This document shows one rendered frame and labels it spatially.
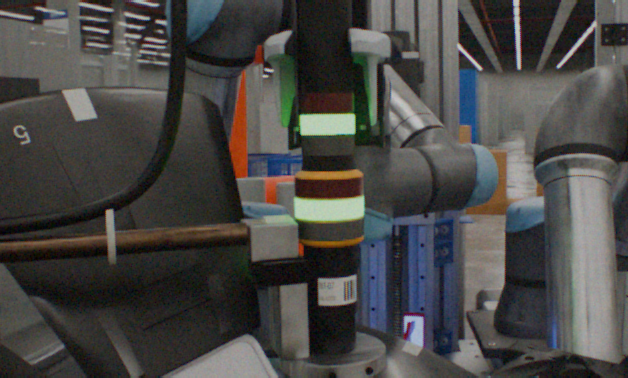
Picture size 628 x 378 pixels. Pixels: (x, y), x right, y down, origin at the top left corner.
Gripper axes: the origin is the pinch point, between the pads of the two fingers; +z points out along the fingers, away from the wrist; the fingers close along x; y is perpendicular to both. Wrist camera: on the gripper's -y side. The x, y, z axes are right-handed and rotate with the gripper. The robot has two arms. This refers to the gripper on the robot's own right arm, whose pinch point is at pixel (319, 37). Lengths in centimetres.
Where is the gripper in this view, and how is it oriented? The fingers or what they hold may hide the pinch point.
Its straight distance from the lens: 41.4
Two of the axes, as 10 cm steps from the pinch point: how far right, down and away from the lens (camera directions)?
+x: -9.9, 0.1, 1.2
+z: -1.1, 1.0, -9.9
